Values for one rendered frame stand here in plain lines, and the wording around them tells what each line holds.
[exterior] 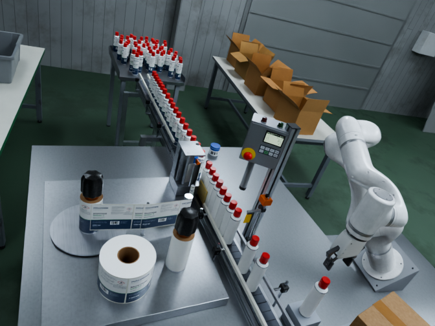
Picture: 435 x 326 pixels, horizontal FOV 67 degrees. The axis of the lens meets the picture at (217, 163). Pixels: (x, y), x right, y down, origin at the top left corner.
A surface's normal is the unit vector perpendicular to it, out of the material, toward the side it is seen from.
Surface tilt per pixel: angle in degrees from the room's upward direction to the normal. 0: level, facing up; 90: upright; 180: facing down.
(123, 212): 90
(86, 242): 0
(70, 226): 0
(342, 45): 90
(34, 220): 0
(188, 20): 90
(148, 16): 90
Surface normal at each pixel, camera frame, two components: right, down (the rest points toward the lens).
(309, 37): 0.27, 0.58
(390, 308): 0.25, -0.82
